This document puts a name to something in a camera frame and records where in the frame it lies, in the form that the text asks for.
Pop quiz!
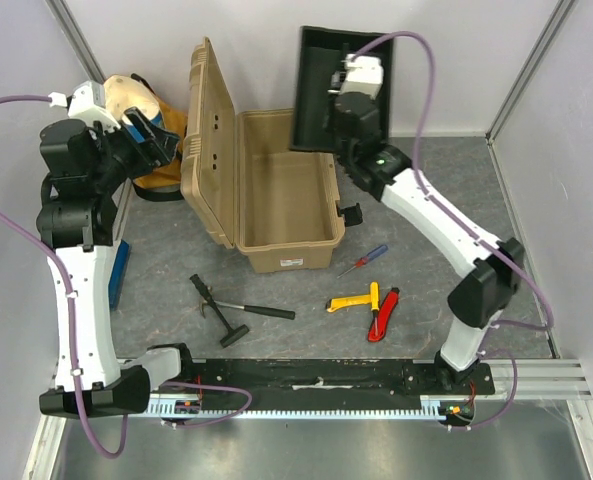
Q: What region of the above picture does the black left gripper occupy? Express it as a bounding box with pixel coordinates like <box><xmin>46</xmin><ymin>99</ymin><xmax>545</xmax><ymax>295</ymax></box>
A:
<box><xmin>88</xmin><ymin>106</ymin><xmax>181</xmax><ymax>194</ymax></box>

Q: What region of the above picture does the black tool box tray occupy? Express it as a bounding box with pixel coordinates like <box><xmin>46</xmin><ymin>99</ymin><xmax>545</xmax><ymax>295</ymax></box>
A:
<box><xmin>290</xmin><ymin>26</ymin><xmax>380</xmax><ymax>153</ymax></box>

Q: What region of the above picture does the tan plastic tool box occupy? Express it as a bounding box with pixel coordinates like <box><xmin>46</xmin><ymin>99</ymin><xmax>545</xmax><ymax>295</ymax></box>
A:
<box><xmin>181</xmin><ymin>38</ymin><xmax>363</xmax><ymax>273</ymax></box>

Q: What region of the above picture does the black handled claw hammer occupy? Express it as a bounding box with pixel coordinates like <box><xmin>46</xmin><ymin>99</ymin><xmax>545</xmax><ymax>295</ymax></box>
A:
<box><xmin>199</xmin><ymin>298</ymin><xmax>296</xmax><ymax>320</ymax></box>

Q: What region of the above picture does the black rubber mallet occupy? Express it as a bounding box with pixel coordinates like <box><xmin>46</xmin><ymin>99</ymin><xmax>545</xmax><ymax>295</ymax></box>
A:
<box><xmin>189</xmin><ymin>274</ymin><xmax>250</xmax><ymax>348</ymax></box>

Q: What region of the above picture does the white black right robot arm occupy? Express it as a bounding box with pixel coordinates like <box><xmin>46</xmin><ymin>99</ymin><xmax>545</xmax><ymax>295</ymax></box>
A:
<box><xmin>327</xmin><ymin>91</ymin><xmax>525</xmax><ymax>394</ymax></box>

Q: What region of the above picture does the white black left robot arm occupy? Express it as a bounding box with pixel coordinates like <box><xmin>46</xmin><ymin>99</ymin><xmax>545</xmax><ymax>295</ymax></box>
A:
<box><xmin>36</xmin><ymin>107</ymin><xmax>196</xmax><ymax>418</ymax></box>

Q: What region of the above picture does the tan leather tool bag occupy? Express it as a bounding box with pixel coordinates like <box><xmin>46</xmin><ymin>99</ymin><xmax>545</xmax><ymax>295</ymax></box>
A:
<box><xmin>103</xmin><ymin>73</ymin><xmax>187</xmax><ymax>202</ymax></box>

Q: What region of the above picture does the blue packaged tool card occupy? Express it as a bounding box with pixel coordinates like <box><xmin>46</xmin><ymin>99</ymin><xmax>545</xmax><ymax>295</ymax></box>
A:
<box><xmin>108</xmin><ymin>240</ymin><xmax>131</xmax><ymax>311</ymax></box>

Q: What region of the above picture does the blue paper towel roll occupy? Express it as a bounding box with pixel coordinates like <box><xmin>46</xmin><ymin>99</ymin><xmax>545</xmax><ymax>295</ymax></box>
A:
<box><xmin>124</xmin><ymin>108</ymin><xmax>164</xmax><ymax>143</ymax></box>

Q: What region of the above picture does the red box cutter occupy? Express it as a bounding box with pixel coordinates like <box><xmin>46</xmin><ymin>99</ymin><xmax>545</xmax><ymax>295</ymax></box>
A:
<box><xmin>367</xmin><ymin>287</ymin><xmax>400</xmax><ymax>343</ymax></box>

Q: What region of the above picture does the yellow box cutter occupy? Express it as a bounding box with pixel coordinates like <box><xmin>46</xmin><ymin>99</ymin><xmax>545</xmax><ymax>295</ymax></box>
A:
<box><xmin>325</xmin><ymin>294</ymin><xmax>371</xmax><ymax>313</ymax></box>

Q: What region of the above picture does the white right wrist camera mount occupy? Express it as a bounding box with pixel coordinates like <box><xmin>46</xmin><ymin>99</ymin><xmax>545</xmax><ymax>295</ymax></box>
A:
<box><xmin>327</xmin><ymin>54</ymin><xmax>384</xmax><ymax>100</ymax></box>

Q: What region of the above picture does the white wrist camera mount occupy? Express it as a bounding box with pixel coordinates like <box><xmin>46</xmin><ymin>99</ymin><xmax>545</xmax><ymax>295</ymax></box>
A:
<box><xmin>48</xmin><ymin>81</ymin><xmax>120</xmax><ymax>132</ymax></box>
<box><xmin>327</xmin><ymin>54</ymin><xmax>384</xmax><ymax>100</ymax></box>

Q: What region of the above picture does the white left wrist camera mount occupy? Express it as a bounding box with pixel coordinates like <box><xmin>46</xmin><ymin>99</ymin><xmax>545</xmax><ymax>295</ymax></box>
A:
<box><xmin>48</xmin><ymin>81</ymin><xmax>120</xmax><ymax>132</ymax></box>

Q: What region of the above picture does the blue red handled screwdriver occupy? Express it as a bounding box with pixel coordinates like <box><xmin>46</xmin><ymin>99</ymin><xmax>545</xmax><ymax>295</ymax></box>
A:
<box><xmin>337</xmin><ymin>244</ymin><xmax>389</xmax><ymax>279</ymax></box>

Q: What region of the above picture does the yellow handled screwdriver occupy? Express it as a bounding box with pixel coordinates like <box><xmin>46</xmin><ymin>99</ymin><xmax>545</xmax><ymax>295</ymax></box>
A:
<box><xmin>370</xmin><ymin>281</ymin><xmax>380</xmax><ymax>336</ymax></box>

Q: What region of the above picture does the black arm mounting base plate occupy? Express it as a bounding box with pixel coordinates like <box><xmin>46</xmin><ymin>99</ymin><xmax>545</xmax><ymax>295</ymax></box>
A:
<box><xmin>175</xmin><ymin>359</ymin><xmax>496</xmax><ymax>398</ymax></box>

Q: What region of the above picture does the grey slotted cable duct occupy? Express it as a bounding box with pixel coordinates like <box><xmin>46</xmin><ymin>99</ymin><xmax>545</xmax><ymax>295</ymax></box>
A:
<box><xmin>141</xmin><ymin>389</ymin><xmax>465</xmax><ymax>421</ymax></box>

